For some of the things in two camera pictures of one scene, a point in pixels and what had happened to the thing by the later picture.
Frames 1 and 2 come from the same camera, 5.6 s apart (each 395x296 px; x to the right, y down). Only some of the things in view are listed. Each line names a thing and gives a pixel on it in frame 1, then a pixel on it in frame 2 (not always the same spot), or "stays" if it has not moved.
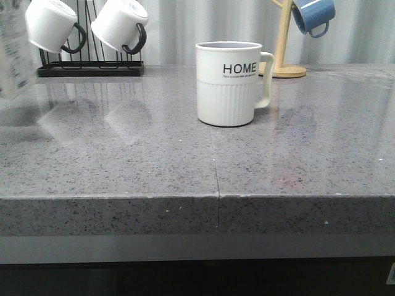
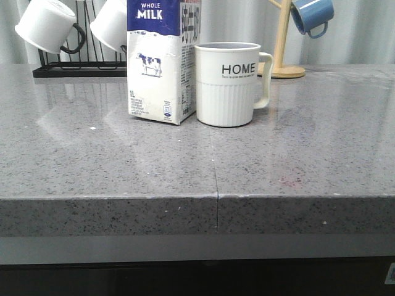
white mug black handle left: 51,27 stays
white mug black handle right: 119,24 stays
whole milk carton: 20,59 -> 162,38
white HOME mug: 228,82 stays
